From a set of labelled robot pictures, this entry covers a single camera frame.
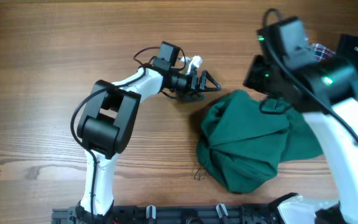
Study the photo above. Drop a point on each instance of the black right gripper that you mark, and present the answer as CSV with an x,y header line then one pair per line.
x,y
255,76

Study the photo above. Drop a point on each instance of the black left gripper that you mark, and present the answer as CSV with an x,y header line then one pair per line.
x,y
202,81

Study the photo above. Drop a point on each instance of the green cloth bag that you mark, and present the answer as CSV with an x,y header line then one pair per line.
x,y
243,141

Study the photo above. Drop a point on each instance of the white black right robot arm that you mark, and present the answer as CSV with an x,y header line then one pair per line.
x,y
326,94

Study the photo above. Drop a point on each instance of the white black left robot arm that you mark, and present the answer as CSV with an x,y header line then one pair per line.
x,y
102,124

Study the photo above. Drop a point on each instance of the plaid checkered shirt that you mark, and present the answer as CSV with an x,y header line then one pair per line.
x,y
321,52

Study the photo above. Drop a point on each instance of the black aluminium mounting rail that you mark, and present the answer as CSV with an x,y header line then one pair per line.
x,y
221,213

